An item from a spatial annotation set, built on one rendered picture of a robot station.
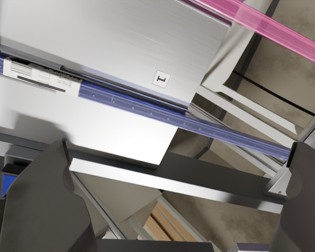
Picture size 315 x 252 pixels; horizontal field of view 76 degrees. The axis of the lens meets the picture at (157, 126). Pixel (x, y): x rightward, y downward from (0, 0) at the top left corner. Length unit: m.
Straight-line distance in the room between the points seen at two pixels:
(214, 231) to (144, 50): 3.60
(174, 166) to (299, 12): 2.93
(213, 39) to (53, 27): 0.14
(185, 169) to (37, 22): 0.24
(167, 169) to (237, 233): 3.61
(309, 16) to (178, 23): 2.93
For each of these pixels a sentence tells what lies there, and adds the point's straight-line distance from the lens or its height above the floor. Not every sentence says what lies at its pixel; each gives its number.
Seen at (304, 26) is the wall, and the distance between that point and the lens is 3.12.
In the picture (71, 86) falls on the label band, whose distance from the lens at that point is 0.20.
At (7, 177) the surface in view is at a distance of 0.24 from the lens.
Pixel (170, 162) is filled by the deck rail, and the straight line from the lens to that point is 0.29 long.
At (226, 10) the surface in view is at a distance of 0.20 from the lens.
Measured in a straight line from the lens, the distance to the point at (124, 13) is 0.20.
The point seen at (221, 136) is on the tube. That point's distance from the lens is 0.24.
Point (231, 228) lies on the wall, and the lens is 3.85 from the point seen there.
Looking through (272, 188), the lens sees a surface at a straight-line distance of 0.36.
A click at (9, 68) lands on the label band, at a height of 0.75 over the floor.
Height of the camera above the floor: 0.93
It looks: 26 degrees down
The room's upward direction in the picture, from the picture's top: 128 degrees clockwise
